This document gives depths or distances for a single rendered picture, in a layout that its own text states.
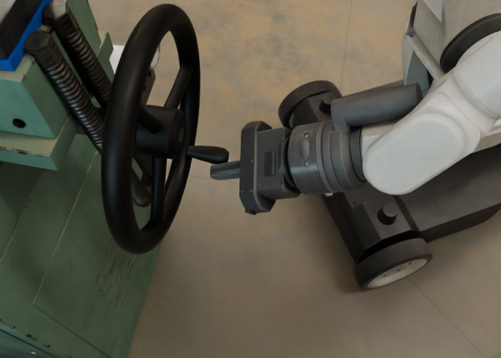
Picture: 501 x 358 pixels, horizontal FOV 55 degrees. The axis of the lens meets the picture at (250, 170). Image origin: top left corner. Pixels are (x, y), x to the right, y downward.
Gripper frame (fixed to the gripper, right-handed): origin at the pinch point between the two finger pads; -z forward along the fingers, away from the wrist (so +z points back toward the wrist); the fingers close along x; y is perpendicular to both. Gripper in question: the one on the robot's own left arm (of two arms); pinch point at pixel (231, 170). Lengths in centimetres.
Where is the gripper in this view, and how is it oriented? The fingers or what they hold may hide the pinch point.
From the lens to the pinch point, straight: 66.5
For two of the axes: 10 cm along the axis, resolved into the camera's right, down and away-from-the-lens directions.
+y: -5.3, -2.3, -8.2
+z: 8.5, -1.2, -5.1
